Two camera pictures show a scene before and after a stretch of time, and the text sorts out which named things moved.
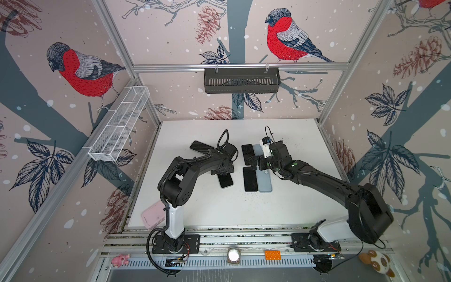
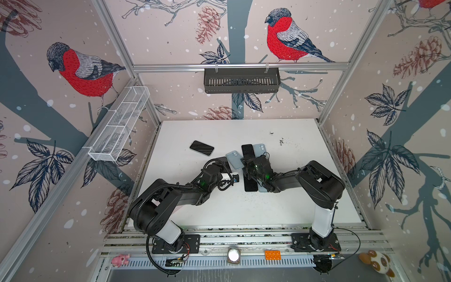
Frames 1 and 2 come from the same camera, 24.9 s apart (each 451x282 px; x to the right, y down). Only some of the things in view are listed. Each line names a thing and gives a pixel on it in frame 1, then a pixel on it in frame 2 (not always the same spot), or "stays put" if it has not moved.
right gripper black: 255,159 -> 251,162
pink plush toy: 120,260 stays put
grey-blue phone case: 258,150 stays put
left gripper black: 231,170 -> 216,167
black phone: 248,151 stays put
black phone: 250,180 stays put
